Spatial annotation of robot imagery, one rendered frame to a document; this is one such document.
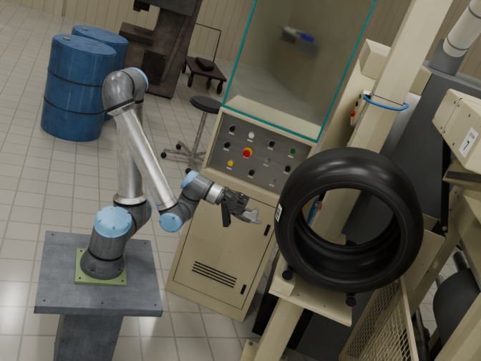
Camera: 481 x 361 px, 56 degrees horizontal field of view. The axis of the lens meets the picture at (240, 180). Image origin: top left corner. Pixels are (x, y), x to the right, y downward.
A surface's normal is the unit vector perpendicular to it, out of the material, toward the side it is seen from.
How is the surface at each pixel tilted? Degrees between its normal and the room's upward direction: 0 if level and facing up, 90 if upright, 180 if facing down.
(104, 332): 90
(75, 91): 90
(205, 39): 90
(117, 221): 7
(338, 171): 49
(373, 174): 42
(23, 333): 0
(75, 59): 90
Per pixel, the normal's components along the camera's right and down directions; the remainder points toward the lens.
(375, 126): -0.22, 0.35
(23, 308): 0.30, -0.86
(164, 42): 0.15, 0.47
